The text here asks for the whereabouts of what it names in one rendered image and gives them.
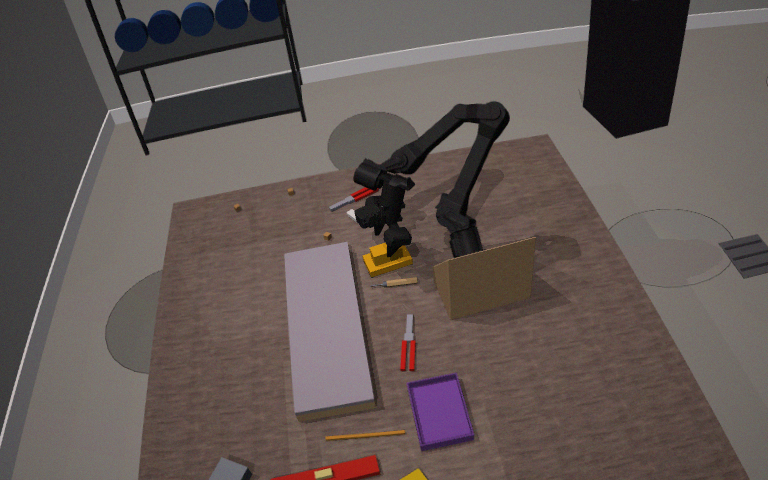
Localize red-handled pliers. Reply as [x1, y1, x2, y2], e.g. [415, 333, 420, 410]
[329, 187, 379, 212]
[401, 315, 416, 371]

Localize thin orange-brown stick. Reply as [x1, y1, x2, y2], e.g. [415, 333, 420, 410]
[325, 430, 405, 441]

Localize purple rectangular tray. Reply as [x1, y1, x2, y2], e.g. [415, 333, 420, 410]
[407, 372, 474, 451]

